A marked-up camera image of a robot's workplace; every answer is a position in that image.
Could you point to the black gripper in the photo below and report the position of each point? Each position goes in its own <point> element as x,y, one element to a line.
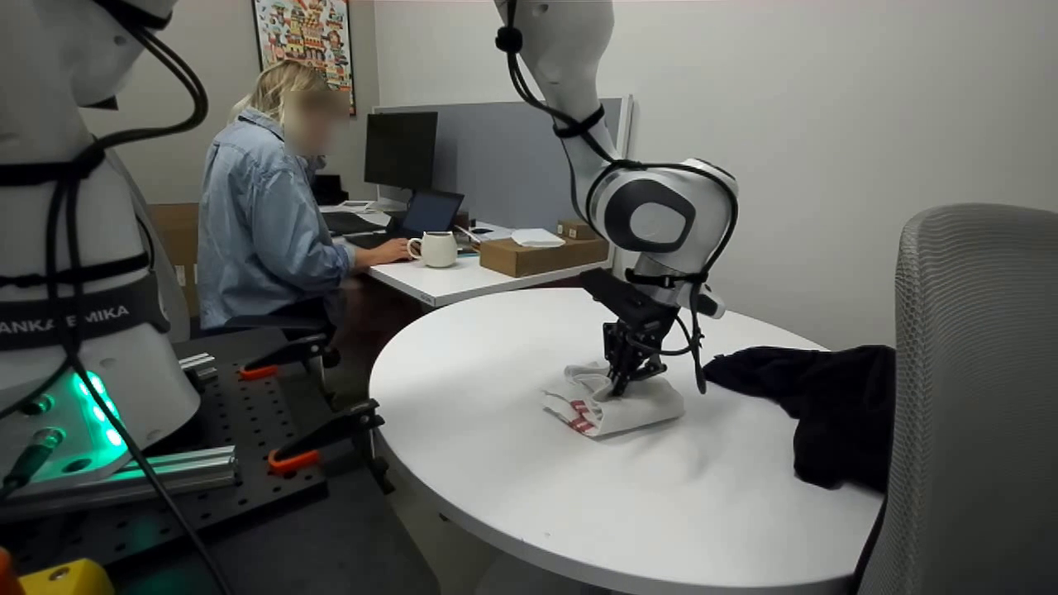
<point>647,328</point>

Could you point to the white towel with red stripes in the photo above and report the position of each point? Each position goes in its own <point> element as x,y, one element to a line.
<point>631,413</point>

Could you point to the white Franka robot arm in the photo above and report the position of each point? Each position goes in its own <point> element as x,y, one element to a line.
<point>562,44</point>

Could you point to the brown cardboard box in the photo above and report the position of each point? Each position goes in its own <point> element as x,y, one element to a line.
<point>531,260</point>

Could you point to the white paper sheet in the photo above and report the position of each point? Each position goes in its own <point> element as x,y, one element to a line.
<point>538,235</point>

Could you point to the black cloth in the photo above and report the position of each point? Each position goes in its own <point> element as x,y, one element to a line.
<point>838,409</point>

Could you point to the white desk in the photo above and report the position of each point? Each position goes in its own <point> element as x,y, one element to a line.
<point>441,284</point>

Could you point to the white mug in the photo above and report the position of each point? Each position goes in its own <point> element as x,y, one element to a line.
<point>434,248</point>

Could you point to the black laptop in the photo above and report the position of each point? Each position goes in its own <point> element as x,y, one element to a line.
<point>430,213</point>

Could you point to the black orange clamp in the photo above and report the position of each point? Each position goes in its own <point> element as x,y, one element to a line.
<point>331,431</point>
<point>289,352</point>

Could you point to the black computer monitor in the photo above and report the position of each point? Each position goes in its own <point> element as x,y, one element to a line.
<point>399,149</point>

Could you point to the gray chair back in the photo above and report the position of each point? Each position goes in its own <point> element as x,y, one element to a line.
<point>981,384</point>

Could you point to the small black desk object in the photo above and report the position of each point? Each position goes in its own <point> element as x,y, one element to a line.
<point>328,186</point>

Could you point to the black office chair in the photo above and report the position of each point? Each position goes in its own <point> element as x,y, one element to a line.
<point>276,323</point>

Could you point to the black perforated breadboard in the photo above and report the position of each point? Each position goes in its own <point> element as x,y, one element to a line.
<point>236,413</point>

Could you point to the person in blue shirt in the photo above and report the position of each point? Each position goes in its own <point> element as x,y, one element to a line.
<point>259,218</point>

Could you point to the brown wooden cabinet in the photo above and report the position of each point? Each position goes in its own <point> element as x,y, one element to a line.
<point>175,232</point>

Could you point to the yellow object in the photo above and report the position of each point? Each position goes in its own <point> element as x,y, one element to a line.
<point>68,579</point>

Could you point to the orange object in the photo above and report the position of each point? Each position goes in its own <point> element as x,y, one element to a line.
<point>6,577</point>

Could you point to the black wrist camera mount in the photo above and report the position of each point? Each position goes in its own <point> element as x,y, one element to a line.
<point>614,290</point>

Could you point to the colourful wall poster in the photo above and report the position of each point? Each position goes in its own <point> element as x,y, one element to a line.
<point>301,33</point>

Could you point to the aluminium rail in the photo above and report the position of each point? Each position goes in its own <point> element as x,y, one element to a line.
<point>167,467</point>

